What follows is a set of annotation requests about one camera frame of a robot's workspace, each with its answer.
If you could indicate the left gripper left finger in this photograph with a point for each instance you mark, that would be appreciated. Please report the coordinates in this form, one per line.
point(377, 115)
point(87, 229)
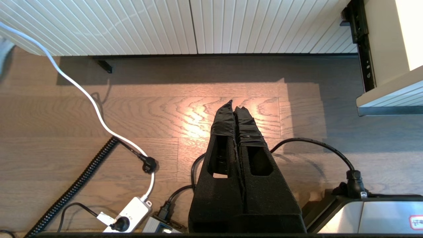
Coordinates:
point(224, 198)

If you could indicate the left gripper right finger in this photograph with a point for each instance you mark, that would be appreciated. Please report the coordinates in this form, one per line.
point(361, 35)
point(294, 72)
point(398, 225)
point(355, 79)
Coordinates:
point(267, 198)

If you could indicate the cream ribbed-front drawer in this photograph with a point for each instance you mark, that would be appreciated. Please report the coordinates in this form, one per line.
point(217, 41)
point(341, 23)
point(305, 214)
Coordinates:
point(386, 39)

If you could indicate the silver black robot base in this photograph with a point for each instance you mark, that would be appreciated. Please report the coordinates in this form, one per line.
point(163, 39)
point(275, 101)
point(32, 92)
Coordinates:
point(380, 215)

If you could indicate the white slatted cabinet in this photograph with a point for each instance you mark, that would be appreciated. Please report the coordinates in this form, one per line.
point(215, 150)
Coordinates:
point(132, 24)

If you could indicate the grey power adapter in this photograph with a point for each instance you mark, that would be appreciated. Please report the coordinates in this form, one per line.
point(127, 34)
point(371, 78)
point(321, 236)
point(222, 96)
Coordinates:
point(155, 226)

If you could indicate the white power strip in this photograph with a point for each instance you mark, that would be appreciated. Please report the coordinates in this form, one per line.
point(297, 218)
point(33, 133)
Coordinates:
point(134, 211)

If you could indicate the small white plug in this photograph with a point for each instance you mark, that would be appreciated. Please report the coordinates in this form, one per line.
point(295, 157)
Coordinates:
point(105, 218)

